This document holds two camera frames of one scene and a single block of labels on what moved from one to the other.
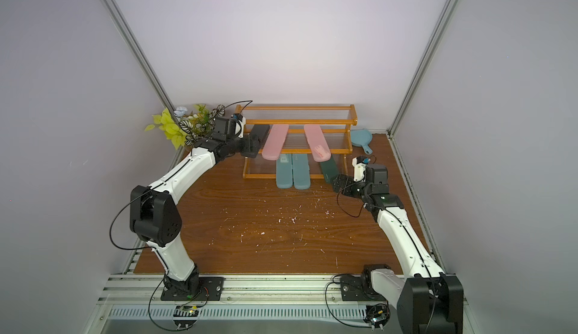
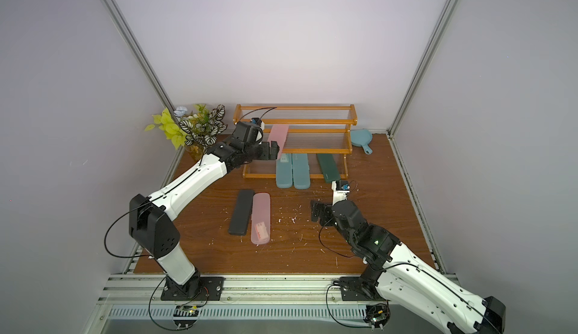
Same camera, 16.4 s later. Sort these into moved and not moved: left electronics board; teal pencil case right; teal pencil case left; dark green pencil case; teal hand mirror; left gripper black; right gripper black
Moved: right gripper black; left gripper black
Not moved: teal hand mirror; left electronics board; teal pencil case left; teal pencil case right; dark green pencil case
